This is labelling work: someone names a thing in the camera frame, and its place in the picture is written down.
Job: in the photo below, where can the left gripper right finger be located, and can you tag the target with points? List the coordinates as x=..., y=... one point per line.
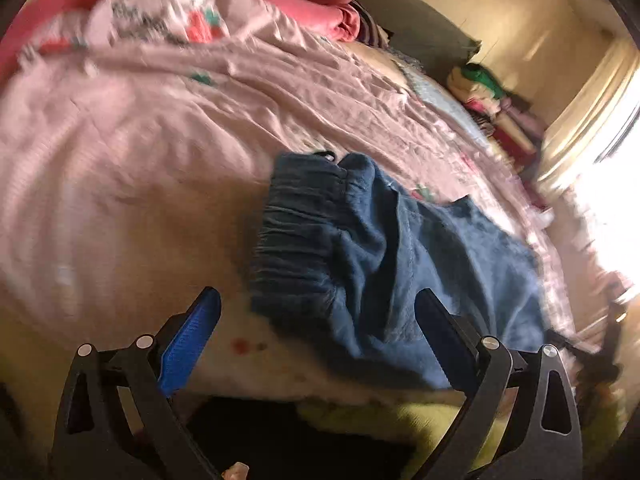
x=542, y=437

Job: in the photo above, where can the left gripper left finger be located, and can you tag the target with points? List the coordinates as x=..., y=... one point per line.
x=115, y=420

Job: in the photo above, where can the blue denim pants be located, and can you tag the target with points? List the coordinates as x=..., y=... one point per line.
x=343, y=251

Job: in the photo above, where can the lime green garment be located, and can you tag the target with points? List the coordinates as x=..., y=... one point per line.
x=421, y=425

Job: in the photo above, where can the pink strawberry print duvet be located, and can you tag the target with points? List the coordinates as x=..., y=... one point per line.
x=134, y=169

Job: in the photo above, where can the stack of folded clothes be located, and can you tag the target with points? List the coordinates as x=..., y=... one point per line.
x=504, y=117

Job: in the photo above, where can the light blue patterned sheet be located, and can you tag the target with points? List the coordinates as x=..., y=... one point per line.
x=431, y=93

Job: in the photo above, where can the cream window curtain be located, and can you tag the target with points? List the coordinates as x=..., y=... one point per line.
x=592, y=121

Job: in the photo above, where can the grey upholstered headboard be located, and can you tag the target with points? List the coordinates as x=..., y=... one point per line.
x=424, y=34

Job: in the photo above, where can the striped dark garment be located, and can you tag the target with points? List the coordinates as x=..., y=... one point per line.
x=370, y=32

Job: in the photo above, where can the pink fleece blanket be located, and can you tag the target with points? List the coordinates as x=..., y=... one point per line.
x=334, y=19

